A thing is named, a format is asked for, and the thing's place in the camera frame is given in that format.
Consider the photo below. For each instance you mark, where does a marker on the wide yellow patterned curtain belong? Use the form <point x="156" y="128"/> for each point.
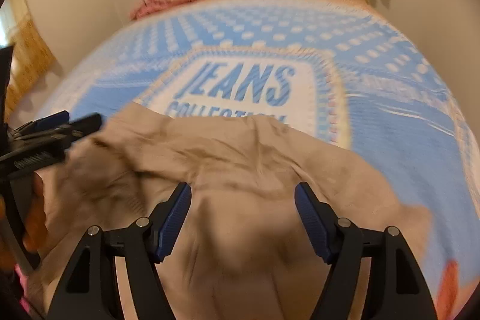
<point x="30" y="42"/>

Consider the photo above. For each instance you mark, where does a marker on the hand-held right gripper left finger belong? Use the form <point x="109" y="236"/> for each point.
<point x="174" y="226"/>

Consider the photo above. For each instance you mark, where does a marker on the blue dotted printed bedsheet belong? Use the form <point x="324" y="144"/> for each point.
<point x="393" y="98"/>

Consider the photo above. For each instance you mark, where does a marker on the beige puffer jacket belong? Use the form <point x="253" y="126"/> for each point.
<point x="240" y="215"/>

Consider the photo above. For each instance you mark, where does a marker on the person's left hand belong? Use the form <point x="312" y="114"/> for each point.
<point x="35" y="215"/>

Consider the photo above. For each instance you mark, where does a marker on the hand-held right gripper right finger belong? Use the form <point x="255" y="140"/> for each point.
<point x="311" y="226"/>

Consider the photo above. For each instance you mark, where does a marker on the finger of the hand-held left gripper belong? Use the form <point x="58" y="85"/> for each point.
<point x="82" y="127"/>
<point x="48" y="121"/>

